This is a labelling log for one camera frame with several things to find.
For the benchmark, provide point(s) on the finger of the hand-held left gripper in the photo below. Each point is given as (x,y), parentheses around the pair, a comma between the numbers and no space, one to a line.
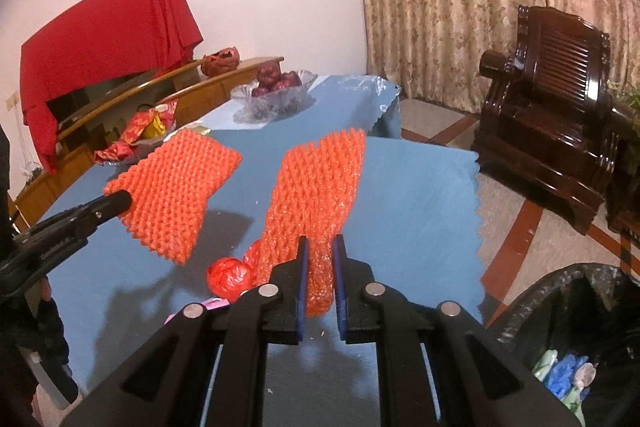
(107,206)

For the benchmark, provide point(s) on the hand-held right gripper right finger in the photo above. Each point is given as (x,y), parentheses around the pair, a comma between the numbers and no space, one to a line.
(340,272)

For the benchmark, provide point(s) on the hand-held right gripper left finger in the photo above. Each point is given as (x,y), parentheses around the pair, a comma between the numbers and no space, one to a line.
(301,267)

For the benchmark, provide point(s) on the orange foam fruit net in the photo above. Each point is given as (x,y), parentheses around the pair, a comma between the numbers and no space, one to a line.
(175,192)
(315,187)

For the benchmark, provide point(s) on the green rubber glove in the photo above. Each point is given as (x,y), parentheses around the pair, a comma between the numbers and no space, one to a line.
(545,362)

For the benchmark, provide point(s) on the blue plastic bag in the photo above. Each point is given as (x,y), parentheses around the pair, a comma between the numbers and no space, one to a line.
(565,369)

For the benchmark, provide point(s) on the black trash bag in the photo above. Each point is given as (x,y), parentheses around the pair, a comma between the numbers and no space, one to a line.
(615,307)

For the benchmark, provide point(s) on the red crumpled plastic bag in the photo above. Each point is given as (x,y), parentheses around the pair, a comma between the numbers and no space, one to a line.
(230,277)

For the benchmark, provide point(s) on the red foil snack bag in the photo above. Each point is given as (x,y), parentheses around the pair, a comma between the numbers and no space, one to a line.
(135,127)

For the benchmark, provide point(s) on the yellow snack packet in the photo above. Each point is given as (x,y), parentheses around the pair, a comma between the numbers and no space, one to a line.
(155,127)

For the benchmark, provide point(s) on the blue tablecloth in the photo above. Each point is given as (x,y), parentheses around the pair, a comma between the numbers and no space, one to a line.
(415,217)

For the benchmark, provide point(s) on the pink face mask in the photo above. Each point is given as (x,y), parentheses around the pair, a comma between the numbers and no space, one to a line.
(216,304)

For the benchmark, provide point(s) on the glass fruit bowl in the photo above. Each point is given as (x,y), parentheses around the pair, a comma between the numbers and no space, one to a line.
(295,99)

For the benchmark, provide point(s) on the red cloth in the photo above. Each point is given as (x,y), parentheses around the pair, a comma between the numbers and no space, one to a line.
(110,37)

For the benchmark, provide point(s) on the dark red apple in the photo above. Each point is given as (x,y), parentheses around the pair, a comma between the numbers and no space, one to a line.
(261,91)
(270,73)
(290,81)

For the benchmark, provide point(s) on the red orange bag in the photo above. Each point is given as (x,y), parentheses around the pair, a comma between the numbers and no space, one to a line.
(221,62)

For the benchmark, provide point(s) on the dark wooden armchair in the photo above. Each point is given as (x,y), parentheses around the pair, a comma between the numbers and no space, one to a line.
(550,127)

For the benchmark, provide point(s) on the dark wooden side table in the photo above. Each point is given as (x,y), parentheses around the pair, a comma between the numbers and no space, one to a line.
(625,167)

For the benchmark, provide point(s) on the wall socket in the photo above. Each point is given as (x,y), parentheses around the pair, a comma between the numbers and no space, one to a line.
(11,100)

